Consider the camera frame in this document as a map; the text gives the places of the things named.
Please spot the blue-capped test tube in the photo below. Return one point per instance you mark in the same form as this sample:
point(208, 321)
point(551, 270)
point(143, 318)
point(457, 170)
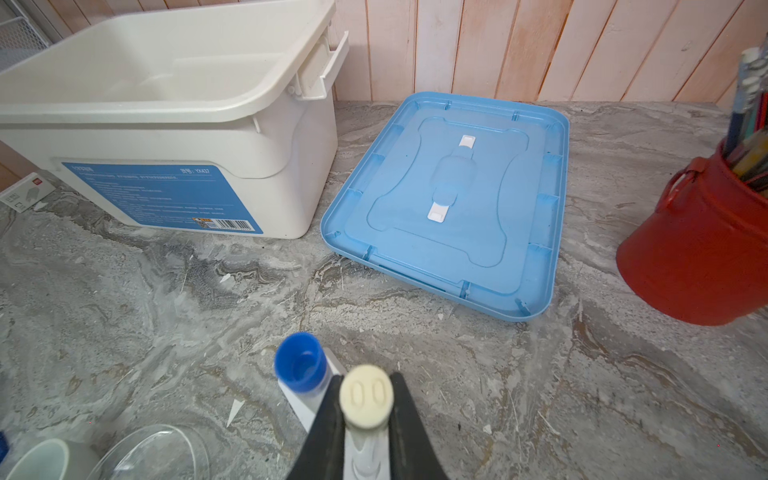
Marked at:
point(301, 364)

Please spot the bundle of pencils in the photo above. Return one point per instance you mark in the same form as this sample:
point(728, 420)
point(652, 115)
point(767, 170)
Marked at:
point(745, 146)

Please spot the cork-stoppered test tube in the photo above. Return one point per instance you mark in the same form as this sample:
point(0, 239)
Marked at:
point(366, 399)

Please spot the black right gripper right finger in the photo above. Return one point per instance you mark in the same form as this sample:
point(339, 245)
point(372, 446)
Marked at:
point(411, 455)

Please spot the blue plastic bin lid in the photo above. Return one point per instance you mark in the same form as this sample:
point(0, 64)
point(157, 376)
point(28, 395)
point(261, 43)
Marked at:
point(461, 196)

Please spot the white plastic storage bin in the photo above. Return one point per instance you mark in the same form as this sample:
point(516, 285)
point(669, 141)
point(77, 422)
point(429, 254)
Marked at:
point(212, 119)

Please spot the small white cup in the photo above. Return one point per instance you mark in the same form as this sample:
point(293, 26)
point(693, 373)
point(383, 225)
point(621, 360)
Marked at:
point(55, 459)

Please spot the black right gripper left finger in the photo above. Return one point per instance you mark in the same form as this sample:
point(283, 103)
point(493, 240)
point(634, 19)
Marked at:
point(322, 454)

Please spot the white wire mesh shelf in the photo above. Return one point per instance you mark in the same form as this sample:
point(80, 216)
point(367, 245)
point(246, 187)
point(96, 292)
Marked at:
point(17, 35)

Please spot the small white cardboard box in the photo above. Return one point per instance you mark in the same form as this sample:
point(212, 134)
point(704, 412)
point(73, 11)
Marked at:
point(27, 192)

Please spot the clear petri dish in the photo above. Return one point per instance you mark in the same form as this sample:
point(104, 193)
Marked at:
point(159, 451)

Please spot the red pencil cup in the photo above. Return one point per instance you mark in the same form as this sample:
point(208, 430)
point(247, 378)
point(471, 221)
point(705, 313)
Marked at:
point(701, 257)

